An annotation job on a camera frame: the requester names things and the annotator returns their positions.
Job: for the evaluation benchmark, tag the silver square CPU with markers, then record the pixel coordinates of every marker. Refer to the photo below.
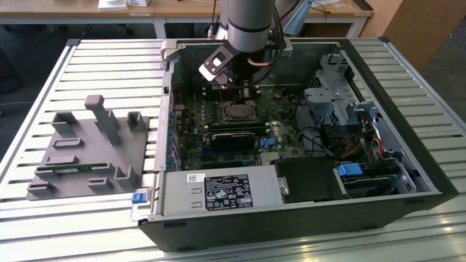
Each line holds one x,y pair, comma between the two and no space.
240,112

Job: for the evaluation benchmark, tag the small silver heatsink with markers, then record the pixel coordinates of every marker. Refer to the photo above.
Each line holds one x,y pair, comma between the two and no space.
268,157

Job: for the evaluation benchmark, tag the white box with black print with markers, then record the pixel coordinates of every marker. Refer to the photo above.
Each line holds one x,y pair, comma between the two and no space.
140,2

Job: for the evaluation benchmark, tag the silver power supply unit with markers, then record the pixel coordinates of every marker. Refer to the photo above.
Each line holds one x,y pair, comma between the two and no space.
181,191

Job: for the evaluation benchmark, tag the pale blue teach pendant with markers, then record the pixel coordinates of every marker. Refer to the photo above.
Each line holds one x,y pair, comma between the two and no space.
297,21

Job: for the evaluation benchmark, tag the green motherboard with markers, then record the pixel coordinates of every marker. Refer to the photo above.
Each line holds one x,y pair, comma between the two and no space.
283,128

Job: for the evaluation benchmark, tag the blue board connector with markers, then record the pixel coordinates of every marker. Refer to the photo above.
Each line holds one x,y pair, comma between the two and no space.
265,142

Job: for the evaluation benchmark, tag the grey parts rack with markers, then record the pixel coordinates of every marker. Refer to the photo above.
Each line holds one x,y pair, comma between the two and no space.
91,163

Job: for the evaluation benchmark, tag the CPU socket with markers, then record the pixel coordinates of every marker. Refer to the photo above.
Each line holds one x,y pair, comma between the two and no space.
223,118

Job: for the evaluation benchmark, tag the blue disk carrier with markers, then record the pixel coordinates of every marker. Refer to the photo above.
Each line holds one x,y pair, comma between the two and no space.
348,169

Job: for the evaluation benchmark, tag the black graphics card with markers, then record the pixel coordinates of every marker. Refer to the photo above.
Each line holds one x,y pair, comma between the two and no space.
232,142

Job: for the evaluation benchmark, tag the silver metal drive cage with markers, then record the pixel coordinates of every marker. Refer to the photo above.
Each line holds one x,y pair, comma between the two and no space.
322,95

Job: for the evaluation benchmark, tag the blue case latch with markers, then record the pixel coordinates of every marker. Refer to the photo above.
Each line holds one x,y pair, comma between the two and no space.
137,197

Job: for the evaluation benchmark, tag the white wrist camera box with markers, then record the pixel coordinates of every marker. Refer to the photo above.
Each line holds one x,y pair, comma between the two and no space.
215,64

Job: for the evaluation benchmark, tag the plain white box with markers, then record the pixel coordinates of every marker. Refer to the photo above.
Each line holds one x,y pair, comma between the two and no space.
112,5

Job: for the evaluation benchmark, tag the wooden cabinet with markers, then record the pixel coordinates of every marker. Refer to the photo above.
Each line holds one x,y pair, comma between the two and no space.
418,27

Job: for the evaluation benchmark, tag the wooden desk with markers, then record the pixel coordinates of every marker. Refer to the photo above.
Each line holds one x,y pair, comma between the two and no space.
54,12

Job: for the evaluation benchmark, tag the installed RAM stick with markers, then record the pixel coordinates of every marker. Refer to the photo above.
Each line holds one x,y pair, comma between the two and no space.
236,128

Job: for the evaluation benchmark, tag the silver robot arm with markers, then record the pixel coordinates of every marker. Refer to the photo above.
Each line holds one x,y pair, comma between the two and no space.
247,27

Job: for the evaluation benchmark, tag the round coin cell battery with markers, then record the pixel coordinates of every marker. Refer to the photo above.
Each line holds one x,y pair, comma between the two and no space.
276,92

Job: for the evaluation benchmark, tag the black plastic shroud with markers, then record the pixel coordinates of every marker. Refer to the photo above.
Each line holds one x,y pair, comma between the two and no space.
308,180

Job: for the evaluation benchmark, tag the green RAM stick with label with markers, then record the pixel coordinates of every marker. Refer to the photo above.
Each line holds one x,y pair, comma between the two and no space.
87,167

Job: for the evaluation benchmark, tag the black open PC case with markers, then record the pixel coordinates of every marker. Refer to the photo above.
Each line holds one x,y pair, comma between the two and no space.
255,234

